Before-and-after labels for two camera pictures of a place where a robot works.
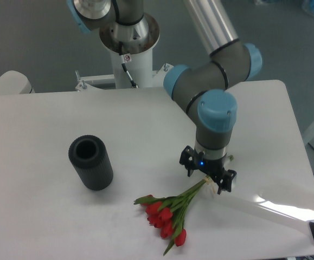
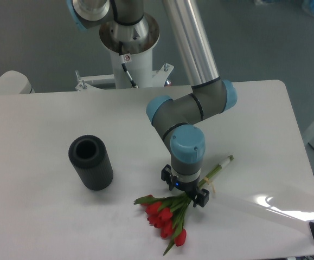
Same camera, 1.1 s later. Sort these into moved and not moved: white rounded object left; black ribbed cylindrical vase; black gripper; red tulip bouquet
Moved: black gripper
Not moved: white rounded object left; red tulip bouquet; black ribbed cylindrical vase
